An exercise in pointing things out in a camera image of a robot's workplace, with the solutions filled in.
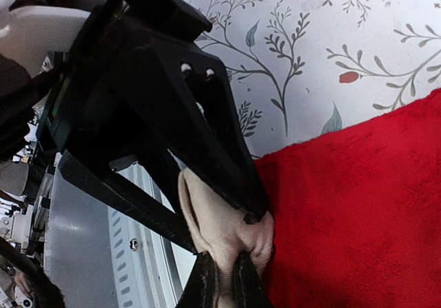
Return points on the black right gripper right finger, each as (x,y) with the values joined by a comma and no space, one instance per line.
(247,287)

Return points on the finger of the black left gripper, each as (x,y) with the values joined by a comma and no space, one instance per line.
(117,192)

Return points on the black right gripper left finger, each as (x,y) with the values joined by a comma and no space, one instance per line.
(200,289)

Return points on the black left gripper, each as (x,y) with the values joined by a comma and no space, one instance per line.
(134,87)

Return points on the red and beige sock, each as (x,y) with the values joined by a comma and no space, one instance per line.
(354,218)

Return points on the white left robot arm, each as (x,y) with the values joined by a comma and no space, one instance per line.
(20,92)

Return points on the floral patterned table mat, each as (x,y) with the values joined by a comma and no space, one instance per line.
(302,68)

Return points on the slotted aluminium front rail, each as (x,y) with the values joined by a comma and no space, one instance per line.
(99,257)

